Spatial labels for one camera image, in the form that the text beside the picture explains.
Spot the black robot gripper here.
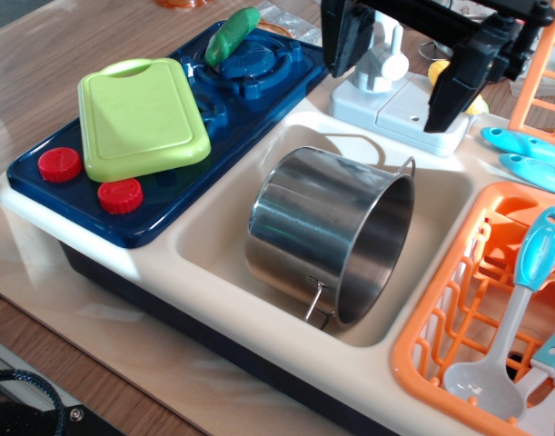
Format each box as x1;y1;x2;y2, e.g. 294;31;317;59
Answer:
353;1;555;134

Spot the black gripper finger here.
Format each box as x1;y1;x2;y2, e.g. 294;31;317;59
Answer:
321;0;375;78

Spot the stainless steel pot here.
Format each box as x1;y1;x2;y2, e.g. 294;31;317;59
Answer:
245;147;415;328

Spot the cream toy kitchen sink unit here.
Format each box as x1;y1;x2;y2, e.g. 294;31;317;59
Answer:
0;67;555;436

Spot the yellow toy corn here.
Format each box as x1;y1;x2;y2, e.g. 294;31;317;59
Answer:
427;60;490;115

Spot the blue toy stove top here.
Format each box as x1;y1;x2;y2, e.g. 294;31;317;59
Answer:
6;25;326;248

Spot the white toy faucet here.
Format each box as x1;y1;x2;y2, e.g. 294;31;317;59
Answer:
330;13;474;156

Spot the clear plastic bag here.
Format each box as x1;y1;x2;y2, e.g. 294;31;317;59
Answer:
255;1;322;46

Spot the green toy cucumber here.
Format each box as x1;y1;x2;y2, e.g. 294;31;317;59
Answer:
204;7;261;67

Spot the orange bowl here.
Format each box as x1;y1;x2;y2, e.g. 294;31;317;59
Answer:
156;0;210;8

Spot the green plastic cutting board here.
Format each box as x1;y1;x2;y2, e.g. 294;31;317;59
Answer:
78;58;212;183

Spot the orange dish drying rack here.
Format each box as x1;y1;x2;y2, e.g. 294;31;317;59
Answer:
390;0;555;436

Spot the red stove knob right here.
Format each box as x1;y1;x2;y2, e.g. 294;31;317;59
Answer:
97;178;144;214

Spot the red stove knob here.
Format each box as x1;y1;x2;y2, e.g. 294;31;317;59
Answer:
37;147;83;183
97;178;144;214

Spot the red stove knob left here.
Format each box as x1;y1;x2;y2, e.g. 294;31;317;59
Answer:
37;147;83;183

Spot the blue handled utensil upper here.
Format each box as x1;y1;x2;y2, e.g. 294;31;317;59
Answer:
481;127;555;164

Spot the blue handled utensil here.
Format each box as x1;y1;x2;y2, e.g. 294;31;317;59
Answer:
499;154;555;193
481;127;555;164

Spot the blue handled utensil lower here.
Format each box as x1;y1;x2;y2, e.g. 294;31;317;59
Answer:
499;154;555;193

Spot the white spoon blue handle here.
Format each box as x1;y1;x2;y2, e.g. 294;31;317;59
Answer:
442;206;555;421

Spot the white utensil teal handle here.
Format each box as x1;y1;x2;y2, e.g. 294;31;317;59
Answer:
516;332;555;435

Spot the black braided cable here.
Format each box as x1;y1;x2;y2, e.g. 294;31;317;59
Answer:
0;368;67;436

